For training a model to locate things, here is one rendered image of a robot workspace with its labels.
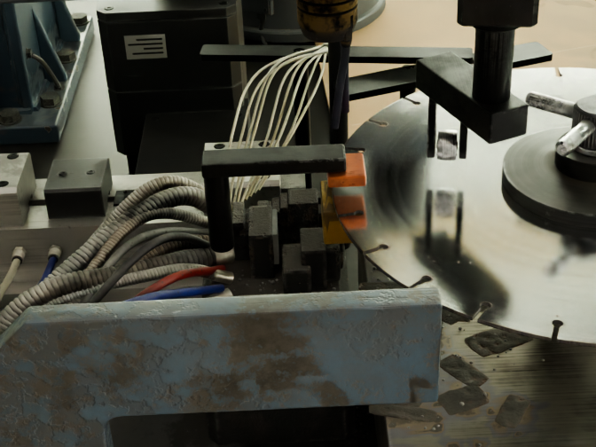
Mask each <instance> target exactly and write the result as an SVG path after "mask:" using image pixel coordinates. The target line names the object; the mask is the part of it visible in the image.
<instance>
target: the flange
mask: <svg viewBox="0 0 596 447"><path fill-rule="evenodd" d="M570 131H571V126H568V127H559V128H552V129H544V130H541V131H538V132H535V133H532V134H530V135H527V136H526V137H523V138H521V139H520V140H518V141H517V142H515V143H514V144H513V145H511V146H510V148H509V149H508V150H507V151H506V154H505V156H504V159H503V167H502V181H503V185H504V187H505V188H506V191H507V192H508V193H509V195H510V196H511V197H512V198H513V199H514V200H515V201H516V202H518V203H519V204H520V205H522V206H523V207H524V208H526V209H527V210H529V211H531V212H533V213H535V214H537V215H539V216H542V217H545V218H547V219H550V220H553V221H556V222H559V223H563V224H570V225H575V226H581V227H589V228H596V157H595V156H588V155H584V154H581V153H579V152H577V151H576V150H574V151H573V152H571V153H570V154H569V155H568V156H561V155H559V154H558V153H557V152H556V149H555V145H556V143H557V142H558V141H559V140H560V139H562V138H563V137H564V136H565V135H566V134H567V133H569V132H570Z"/></svg>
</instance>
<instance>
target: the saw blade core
mask: <svg viewBox="0 0 596 447"><path fill-rule="evenodd" d="M558 71H559V75H560V77H557V76H556V72H555V69H554V67H547V68H527V69H516V70H513V71H512V83H511V93H513V94H514V95H515V96H516V97H517V98H519V99H521V100H522V101H524V102H525V98H526V96H527V94H528V93H529V92H531V91H535V92H538V93H542V94H545V95H548V96H552V97H555V98H560V99H564V100H567V101H570V102H574V103H576V102H577V101H578V100H579V99H580V98H583V97H586V96H590V95H596V69H594V68H574V67H559V68H558ZM428 99H429V97H428V96H426V95H425V94H424V93H422V92H421V91H417V92H415V93H412V94H411V95H409V96H407V97H405V99H403V98H401V99H399V100H397V101H396V102H394V103H392V104H391V105H389V106H386V107H385V108H383V109H381V110H380V111H379V112H378V113H376V114H375V115H373V116H372V117H371V118H369V121H366V122H364V123H363V124H362V125H361V126H360V127H359V128H358V129H357V130H356V131H355V132H354V133H353V134H352V135H351V136H350V138H349V139H348V141H347V142H346V143H345V145H344V146H345V153H360V152H359V151H363V152H361V153H362V154H363V156H364V162H365V173H366V185H365V186H350V187H332V188H335V189H337V190H338V192H337V193H334V194H332V195H333V205H334V209H335V212H336V215H337V216H338V218H339V221H340V223H341V226H342V228H343V230H344V231H345V232H346V234H347V235H348V237H349V239H350V240H351V242H352V243H353V244H354V245H355V247H356V248H357V249H358V250H359V252H360V253H361V254H362V255H365V258H366V259H367V260H368V261H369V262H370V263H371V264H372V265H374V266H375V267H376V268H377V269H378V270H379V271H381V272H382V273H383V274H385V275H386V276H387V277H389V278H390V279H392V280H393V281H395V282H396V283H397V284H398V285H400V286H402V287H403V288H414V287H415V286H417V287H415V288H420V287H437V288H438V289H439V292H440V296H441V300H442V305H443V306H442V309H444V310H448V311H449V312H452V313H454V314H456V315H459V316H461V317H463V318H467V319H470V320H473V319H474V318H475V317H476V316H477V314H478V313H479V312H480V311H481V307H482V306H484V305H486V306H489V307H490V308H488V309H486V310H485V311H484V312H483V313H482V315H481V316H480V317H478V319H477V323H480V324H483V325H487V326H491V327H494V328H497V329H500V330H503V331H507V332H509V333H516V334H519V335H523V336H528V337H531V338H536V339H539V340H545V341H551V339H552V335H553V327H554V325H553V324H560V325H562V326H560V329H559V332H558V337H557V342H558V343H565V344H571V345H577V346H585V347H594V348H596V228H589V227H581V226H575V225H570V224H565V223H559V222H556V221H553V220H550V219H547V218H545V217H542V216H539V215H537V214H535V213H533V212H531V211H529V210H527V209H526V208H524V207H523V206H522V205H520V204H519V203H518V202H516V201H515V200H514V199H513V198H512V197H511V196H510V195H509V193H508V192H507V191H506V188H505V187H504V185H503V181H502V167H503V159H504V156H505V154H506V151H507V150H508V149H509V148H510V146H511V145H513V144H514V143H515V142H517V141H518V140H520V139H521V138H523V137H526V136H527V135H530V134H532V133H535V132H538V131H541V130H544V129H552V128H559V127H568V126H572V119H570V118H568V117H564V116H561V115H558V114H553V113H549V112H547V111H543V110H540V109H536V108H534V107H530V106H529V111H528V122H527V132H526V134H525V135H522V136H519V137H514V138H510V139H507V140H504V141H501V142H497V143H495V144H491V145H490V144H488V143H487V142H485V141H484V140H483V139H482V138H480V137H479V136H477V135H476V134H475V133H474V132H473V131H472V130H470V129H468V132H467V158H466V159H460V158H459V128H460V121H458V120H457V119H456V118H455V117H453V116H452V115H451V114H449V113H448V112H447V111H445V110H444V109H443V108H441V107H440V106H439V105H437V114H436V141H435V158H428V157H427V117H428ZM414 104H415V105H414ZM416 105H417V106H416ZM381 125H386V126H381ZM439 129H454V130H457V131H458V134H457V141H458V150H457V156H456V160H454V161H442V160H438V159H437V155H436V154H437V149H436V144H437V140H438V130H439ZM356 214H362V215H361V216H356ZM381 247H386V248H387V249H384V250H382V249H380V250H379V248H381ZM422 279H429V280H430V281H428V282H424V283H422V284H421V285H419V286H418V284H420V283H421V280H422Z"/></svg>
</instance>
